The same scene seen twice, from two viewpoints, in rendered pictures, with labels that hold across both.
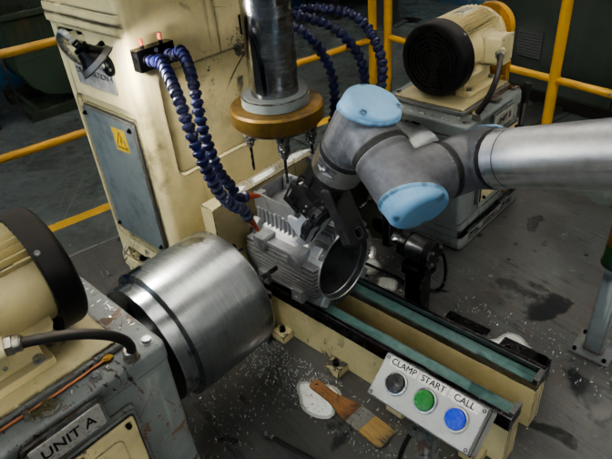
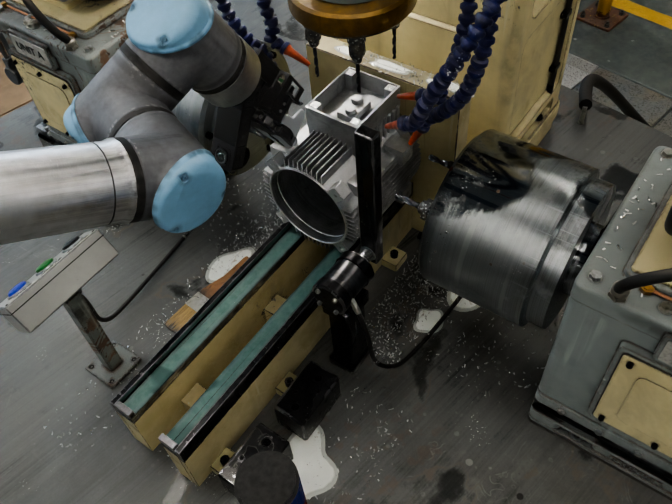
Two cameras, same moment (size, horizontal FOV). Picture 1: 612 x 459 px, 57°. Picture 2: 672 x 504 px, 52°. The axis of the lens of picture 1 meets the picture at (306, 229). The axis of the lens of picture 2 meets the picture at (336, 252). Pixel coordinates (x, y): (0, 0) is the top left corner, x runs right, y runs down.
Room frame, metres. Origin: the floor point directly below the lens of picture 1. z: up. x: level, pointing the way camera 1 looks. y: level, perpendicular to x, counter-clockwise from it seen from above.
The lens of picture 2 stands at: (0.88, -0.83, 1.83)
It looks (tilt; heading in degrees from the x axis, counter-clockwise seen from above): 51 degrees down; 85
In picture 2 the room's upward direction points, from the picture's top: 6 degrees counter-clockwise
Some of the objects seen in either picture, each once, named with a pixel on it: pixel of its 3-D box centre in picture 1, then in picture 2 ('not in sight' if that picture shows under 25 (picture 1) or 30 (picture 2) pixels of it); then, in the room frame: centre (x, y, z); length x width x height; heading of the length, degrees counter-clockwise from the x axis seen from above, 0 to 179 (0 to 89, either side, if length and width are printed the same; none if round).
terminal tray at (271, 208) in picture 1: (291, 204); (354, 113); (1.02, 0.02, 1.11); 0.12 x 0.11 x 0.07; 44
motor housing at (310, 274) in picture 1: (309, 247); (343, 170); (0.99, 0.00, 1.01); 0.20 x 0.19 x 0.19; 44
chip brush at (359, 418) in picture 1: (348, 410); (213, 294); (0.72, -0.05, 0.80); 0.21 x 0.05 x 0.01; 41
